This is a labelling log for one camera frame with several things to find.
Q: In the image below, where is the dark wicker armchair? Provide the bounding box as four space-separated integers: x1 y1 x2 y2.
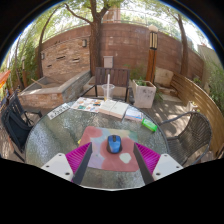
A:
159 110 213 166

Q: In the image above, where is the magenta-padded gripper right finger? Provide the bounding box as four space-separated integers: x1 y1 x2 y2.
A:
132 142 184 186

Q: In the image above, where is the white open book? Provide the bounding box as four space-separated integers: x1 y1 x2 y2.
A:
98 98 130 120

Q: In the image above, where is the black slatted chair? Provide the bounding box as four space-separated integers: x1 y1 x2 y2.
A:
0 89 44 154

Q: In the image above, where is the blue computer mouse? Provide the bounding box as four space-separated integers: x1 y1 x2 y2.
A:
106 134 123 155

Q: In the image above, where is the grey wall box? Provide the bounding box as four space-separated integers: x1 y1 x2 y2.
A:
102 55 114 69

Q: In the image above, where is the thin leaning tree trunk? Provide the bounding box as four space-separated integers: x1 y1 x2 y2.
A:
35 13 58 79

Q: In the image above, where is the curved wooden slat fence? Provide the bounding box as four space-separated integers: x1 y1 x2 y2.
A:
170 72 224 158

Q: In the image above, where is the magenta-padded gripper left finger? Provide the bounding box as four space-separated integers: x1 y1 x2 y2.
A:
41 142 94 186

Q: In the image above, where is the green wet wipes pack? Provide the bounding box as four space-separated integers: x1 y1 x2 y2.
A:
141 118 159 133

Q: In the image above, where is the floral print mouse pad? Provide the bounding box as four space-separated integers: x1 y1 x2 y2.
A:
77 125 141 173

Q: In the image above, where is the orange fabric canopy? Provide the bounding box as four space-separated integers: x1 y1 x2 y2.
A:
0 69 12 90

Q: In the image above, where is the dark wooden slatted chair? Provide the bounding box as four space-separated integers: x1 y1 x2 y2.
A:
81 66 135 104

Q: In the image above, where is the small white plant pot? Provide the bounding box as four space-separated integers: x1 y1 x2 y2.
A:
187 100 200 113

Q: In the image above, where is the concrete planter with plant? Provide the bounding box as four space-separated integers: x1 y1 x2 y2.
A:
132 78 157 109

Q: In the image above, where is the blue and white booklet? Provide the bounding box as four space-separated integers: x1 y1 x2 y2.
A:
124 105 145 123

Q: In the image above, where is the thick forked tree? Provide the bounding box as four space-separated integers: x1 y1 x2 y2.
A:
64 0 116 77

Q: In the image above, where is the slim tree trunk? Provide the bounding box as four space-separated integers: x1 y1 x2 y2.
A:
176 13 190 77

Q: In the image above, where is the clear plastic cup with straw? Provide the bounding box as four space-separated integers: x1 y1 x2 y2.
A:
101 73 116 102

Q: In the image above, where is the colourful picture booklet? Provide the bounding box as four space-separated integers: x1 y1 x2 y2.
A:
70 96 104 114

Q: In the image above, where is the wooden garden lamp post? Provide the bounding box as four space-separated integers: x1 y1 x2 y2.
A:
145 24 159 84

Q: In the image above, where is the white printed strip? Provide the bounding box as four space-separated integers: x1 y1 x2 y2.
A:
46 102 72 121

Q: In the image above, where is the stone raised garden bed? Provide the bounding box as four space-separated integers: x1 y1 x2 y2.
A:
18 69 92 109

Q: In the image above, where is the beige stone slab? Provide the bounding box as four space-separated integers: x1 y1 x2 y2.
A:
154 66 175 88

